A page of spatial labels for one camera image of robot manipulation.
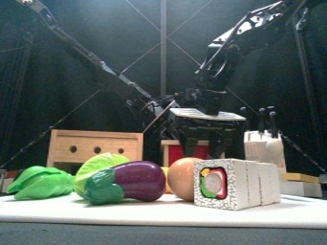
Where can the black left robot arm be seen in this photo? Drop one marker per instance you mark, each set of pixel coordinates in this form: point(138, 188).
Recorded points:
point(84, 52)

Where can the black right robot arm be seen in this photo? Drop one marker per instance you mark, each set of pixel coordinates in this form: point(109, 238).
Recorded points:
point(254, 25)

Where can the white toy knife block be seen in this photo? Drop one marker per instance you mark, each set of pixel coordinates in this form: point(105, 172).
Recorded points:
point(257, 150)

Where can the beige toy egg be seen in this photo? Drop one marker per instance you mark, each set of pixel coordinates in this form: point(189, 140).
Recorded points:
point(182, 178)

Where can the yellow toy corn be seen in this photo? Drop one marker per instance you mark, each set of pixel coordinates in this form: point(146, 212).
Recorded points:
point(165, 178)

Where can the white speckled toy sushi roll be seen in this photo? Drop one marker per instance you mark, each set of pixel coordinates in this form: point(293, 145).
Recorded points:
point(237, 183)

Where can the purple toy eggplant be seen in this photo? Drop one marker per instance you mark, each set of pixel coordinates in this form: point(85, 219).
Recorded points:
point(136, 180)

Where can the wooden box with round holes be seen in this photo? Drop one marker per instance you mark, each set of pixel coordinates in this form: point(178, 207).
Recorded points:
point(93, 148)

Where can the yellow toy slab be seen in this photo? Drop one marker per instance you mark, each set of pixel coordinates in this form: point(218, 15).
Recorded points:
point(300, 177)

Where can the white cutting board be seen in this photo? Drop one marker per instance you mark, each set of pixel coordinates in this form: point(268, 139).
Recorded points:
point(161, 212)

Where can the light green toy cabbage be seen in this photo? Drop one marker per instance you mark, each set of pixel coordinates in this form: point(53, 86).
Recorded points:
point(94, 167)

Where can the green toy pepper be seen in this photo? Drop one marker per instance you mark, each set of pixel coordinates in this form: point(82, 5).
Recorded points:
point(40, 183)

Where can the vertical metal frame pole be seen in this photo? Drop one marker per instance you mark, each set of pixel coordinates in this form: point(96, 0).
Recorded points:
point(162, 48)

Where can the thin diagonal frame brace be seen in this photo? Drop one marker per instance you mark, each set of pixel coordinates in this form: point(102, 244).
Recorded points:
point(182, 20)
point(146, 18)

